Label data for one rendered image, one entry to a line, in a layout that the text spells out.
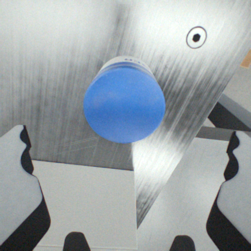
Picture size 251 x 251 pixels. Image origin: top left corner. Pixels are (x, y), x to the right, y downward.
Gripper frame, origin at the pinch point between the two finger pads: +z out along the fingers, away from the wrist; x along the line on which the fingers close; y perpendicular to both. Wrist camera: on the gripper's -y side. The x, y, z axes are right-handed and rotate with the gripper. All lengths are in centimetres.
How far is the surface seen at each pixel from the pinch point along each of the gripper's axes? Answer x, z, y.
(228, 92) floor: 62, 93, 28
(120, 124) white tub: -0.7, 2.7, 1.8
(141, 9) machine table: 1.0, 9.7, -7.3
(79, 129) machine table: -6.6, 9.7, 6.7
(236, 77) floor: 63, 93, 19
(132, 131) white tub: 0.4, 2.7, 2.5
